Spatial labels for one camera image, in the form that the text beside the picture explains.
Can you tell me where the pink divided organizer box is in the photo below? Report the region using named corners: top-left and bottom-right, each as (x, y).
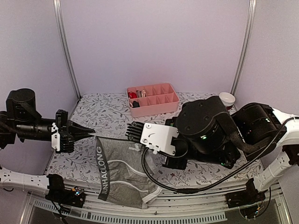
top-left (127, 83), bottom-right (180, 118)

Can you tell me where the grey boxer briefs lettered band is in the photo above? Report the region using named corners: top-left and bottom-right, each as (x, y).
top-left (95, 137), bottom-right (162, 209)

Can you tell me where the grey underwear cream waistband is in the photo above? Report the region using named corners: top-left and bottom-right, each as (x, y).
top-left (136, 89), bottom-right (147, 98)

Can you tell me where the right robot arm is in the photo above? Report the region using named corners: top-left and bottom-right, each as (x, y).
top-left (166, 96), bottom-right (299, 203)

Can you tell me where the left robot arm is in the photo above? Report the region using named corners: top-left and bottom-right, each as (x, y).
top-left (0, 88), bottom-right (95, 203)

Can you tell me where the floral table cloth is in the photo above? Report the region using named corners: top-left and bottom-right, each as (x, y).
top-left (44, 92), bottom-right (267, 188)

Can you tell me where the dark rolled cloth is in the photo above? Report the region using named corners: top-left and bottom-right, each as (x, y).
top-left (131, 101), bottom-right (140, 108)

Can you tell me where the red rolled cloth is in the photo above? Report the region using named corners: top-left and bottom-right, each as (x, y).
top-left (128, 91), bottom-right (138, 99)

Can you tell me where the white small bowl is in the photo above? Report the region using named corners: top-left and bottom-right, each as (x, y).
top-left (219, 92), bottom-right (235, 107)

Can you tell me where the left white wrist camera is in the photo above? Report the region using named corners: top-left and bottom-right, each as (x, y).
top-left (50, 122), bottom-right (75, 154)

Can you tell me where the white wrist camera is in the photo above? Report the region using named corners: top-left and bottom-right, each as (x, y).
top-left (126, 121), bottom-right (179, 156)
top-left (50, 122), bottom-right (75, 154)

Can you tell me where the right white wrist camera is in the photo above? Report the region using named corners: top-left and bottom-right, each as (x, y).
top-left (126, 121), bottom-right (179, 156)

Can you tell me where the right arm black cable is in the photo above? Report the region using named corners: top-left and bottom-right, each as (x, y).
top-left (141, 116), bottom-right (299, 194)

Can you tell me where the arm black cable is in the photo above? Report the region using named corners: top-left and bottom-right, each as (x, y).
top-left (141, 116), bottom-right (299, 194)
top-left (0, 116), bottom-right (36, 143)

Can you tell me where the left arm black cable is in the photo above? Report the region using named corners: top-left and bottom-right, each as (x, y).
top-left (0, 116), bottom-right (36, 143)

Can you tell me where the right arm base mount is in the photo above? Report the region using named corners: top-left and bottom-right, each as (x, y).
top-left (225, 178), bottom-right (271, 208)

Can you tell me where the left aluminium frame post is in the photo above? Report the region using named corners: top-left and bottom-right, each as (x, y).
top-left (53, 0), bottom-right (81, 99)

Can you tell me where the aluminium frame post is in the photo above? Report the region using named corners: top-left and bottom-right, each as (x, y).
top-left (230, 0), bottom-right (257, 95)
top-left (53, 0), bottom-right (81, 99)

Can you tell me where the right aluminium frame post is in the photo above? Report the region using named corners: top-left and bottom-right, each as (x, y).
top-left (230, 0), bottom-right (257, 95)

